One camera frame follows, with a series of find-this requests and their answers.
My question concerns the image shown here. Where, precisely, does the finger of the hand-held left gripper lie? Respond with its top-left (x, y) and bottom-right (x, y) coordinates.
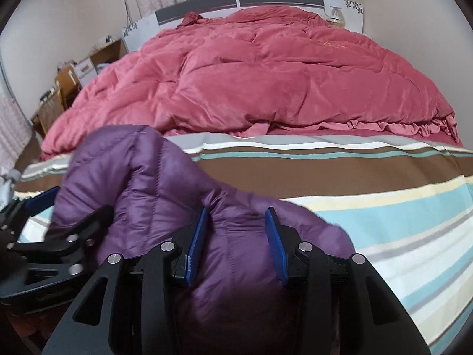
top-left (0, 187), bottom-right (61, 239)
top-left (7, 205), bottom-right (114, 267)

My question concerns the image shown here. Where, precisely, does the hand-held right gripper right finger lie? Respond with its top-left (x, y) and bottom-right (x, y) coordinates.
top-left (265, 207), bottom-right (432, 355)

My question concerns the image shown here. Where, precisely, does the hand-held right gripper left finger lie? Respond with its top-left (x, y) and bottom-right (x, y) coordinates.
top-left (41, 207), bottom-right (209, 355)

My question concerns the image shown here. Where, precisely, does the purple down jacket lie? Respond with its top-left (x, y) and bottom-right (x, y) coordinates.
top-left (46, 125), bottom-right (355, 355)

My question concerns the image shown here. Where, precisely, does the white lace curtain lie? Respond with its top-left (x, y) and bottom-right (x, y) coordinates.
top-left (0, 92), bottom-right (34, 174)

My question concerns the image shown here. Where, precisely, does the wooden chair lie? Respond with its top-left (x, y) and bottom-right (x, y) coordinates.
top-left (37, 89), bottom-right (69, 135)

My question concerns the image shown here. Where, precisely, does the striped bed sheet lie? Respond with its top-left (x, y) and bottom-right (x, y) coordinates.
top-left (11, 133), bottom-right (473, 355)

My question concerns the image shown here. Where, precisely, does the brown cardboard box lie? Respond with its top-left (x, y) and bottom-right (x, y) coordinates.
top-left (55, 64), bottom-right (80, 99)

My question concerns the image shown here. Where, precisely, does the white storage box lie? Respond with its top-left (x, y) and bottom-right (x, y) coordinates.
top-left (74, 57), bottom-right (97, 87)

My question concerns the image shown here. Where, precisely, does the wooden nightstand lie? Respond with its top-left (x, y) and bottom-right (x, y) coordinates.
top-left (90, 39), bottom-right (128, 67)

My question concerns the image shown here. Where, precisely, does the red comforter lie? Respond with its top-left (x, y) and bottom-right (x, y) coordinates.
top-left (39, 5), bottom-right (463, 161)

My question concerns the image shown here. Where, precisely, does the red pillow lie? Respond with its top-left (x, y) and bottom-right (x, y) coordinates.
top-left (176, 12), bottom-right (203, 27)

